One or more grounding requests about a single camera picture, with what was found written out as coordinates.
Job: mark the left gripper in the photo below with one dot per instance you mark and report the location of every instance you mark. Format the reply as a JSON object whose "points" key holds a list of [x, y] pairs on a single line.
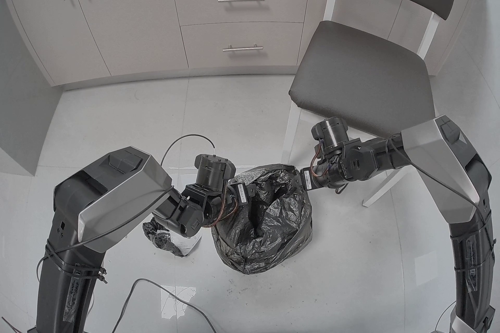
{"points": [[242, 195]]}

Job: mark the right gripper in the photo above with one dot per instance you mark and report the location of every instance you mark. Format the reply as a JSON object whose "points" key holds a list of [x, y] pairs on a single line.
{"points": [[307, 179]]}

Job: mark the black plastic bag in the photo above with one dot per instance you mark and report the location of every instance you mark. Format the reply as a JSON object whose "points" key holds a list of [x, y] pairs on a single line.
{"points": [[273, 237]]}

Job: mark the black plastic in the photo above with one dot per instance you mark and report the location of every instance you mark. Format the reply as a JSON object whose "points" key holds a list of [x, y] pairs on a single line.
{"points": [[160, 239]]}

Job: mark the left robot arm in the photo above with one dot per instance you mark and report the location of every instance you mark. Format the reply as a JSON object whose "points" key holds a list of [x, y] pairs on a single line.
{"points": [[117, 191]]}

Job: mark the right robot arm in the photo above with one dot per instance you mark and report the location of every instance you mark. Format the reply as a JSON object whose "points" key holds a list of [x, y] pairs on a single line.
{"points": [[437, 159]]}

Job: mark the dark grey padded chair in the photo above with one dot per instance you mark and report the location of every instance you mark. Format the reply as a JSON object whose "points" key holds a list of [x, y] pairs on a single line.
{"points": [[363, 89]]}

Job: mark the beige cabinet with drawers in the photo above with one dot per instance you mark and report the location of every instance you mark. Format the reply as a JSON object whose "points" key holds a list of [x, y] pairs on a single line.
{"points": [[129, 11]]}

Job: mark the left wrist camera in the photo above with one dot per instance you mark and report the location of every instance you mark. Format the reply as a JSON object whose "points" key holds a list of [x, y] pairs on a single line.
{"points": [[230, 173]]}

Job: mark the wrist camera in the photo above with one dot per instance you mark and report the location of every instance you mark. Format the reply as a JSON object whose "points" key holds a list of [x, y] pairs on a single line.
{"points": [[317, 132], [230, 173]]}

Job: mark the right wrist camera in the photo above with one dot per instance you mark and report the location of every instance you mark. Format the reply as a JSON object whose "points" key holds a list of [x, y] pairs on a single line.
{"points": [[317, 132]]}

